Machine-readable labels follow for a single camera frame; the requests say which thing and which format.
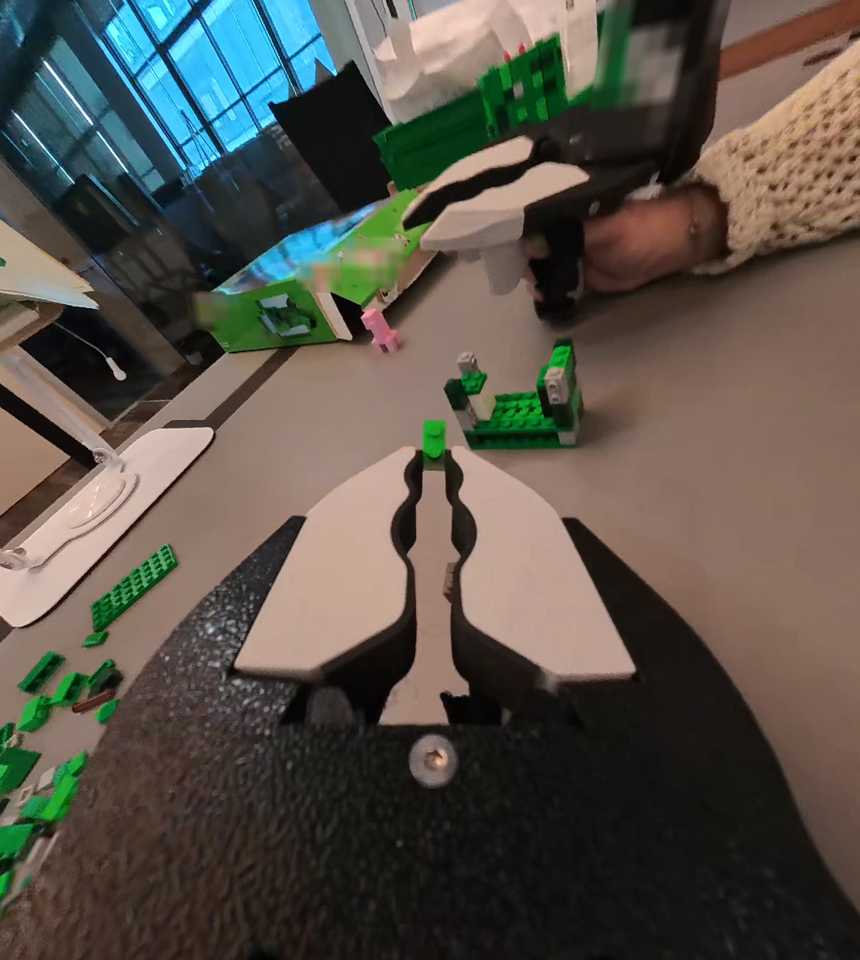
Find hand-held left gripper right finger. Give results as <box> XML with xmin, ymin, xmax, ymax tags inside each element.
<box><xmin>448</xmin><ymin>446</ymin><xmax>638</xmax><ymax>684</ymax></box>

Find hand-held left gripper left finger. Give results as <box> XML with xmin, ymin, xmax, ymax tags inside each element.
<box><xmin>233</xmin><ymin>446</ymin><xmax>420</xmax><ymax>684</ymax></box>

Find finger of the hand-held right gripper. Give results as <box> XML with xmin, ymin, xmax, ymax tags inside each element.
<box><xmin>419</xmin><ymin>163</ymin><xmax>592</xmax><ymax>254</ymax></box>
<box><xmin>402</xmin><ymin>137</ymin><xmax>537</xmax><ymax>231</ymax></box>

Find green grey lego build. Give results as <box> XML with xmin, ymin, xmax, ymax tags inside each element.
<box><xmin>443</xmin><ymin>337</ymin><xmax>585</xmax><ymax>451</ymax></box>

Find pile of green lego bricks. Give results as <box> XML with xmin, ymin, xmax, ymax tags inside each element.
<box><xmin>0</xmin><ymin>630</ymin><xmax>125</xmax><ymax>940</ymax></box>

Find person's right forearm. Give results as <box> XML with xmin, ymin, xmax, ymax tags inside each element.
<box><xmin>688</xmin><ymin>3</ymin><xmax>860</xmax><ymax>277</ymax></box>

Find pink lego pig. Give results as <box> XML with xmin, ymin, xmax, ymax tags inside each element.
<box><xmin>360</xmin><ymin>306</ymin><xmax>404</xmax><ymax>355</ymax></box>

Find green lego plate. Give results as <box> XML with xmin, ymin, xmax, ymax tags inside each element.
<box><xmin>90</xmin><ymin>543</ymin><xmax>179</xmax><ymax>633</ymax></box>

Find green lego box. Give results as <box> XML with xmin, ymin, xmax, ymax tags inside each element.
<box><xmin>196</xmin><ymin>191</ymin><xmax>442</xmax><ymax>355</ymax></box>

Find person's right hand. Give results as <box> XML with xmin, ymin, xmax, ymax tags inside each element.
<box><xmin>583</xmin><ymin>183</ymin><xmax>728</xmax><ymax>295</ymax></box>

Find white plastic bags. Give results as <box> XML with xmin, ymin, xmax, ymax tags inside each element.
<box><xmin>372</xmin><ymin>0</ymin><xmax>599</xmax><ymax>102</ymax></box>

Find black board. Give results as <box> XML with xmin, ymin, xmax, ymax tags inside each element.
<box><xmin>268</xmin><ymin>60</ymin><xmax>395</xmax><ymax>219</ymax></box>

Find white book stand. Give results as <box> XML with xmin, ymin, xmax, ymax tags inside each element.
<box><xmin>0</xmin><ymin>300</ymin><xmax>215</xmax><ymax>630</ymax></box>

